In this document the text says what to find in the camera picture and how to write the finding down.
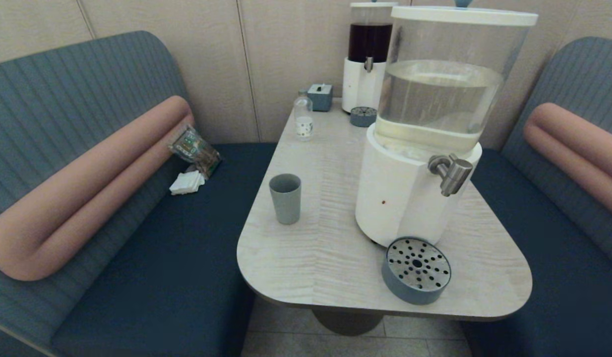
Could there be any grey plastic cup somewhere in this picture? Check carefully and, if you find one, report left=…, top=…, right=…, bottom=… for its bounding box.
left=269, top=173, right=302, bottom=225

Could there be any large metal dispenser tap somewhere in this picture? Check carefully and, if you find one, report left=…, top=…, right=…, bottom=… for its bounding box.
left=428, top=153, right=474, bottom=197

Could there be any clear plastic bottle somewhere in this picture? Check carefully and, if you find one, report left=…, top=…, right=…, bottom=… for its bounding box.
left=293, top=89, right=313, bottom=142

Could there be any small blue tissue box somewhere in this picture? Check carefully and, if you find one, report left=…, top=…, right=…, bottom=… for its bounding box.
left=307, top=83, right=333, bottom=112

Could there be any small grey drip tray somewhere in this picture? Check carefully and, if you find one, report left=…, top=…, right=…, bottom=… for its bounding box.
left=350, top=106, right=377, bottom=127

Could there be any green snack packet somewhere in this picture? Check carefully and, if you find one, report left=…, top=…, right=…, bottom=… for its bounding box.
left=167, top=124, right=222, bottom=178

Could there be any white napkin stack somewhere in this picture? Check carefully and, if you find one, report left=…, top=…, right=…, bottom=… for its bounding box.
left=169, top=170, right=206, bottom=195

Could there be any grey perforated drip tray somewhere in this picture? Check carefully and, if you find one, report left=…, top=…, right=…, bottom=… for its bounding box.
left=382, top=237, right=452, bottom=305

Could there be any small dark liquid dispenser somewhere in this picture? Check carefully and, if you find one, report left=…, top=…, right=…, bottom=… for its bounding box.
left=342, top=1, right=398, bottom=114

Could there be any large clear water dispenser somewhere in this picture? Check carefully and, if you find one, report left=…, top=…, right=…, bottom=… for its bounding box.
left=356, top=5, right=539, bottom=248

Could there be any blue ribbed sofa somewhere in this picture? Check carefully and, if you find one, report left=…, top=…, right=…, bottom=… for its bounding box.
left=460, top=36, right=612, bottom=357
left=0, top=30, right=277, bottom=357

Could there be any pink bolster cushion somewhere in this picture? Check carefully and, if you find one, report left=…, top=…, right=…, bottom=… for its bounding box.
left=523, top=103, right=612, bottom=221
left=0, top=95, right=195, bottom=282

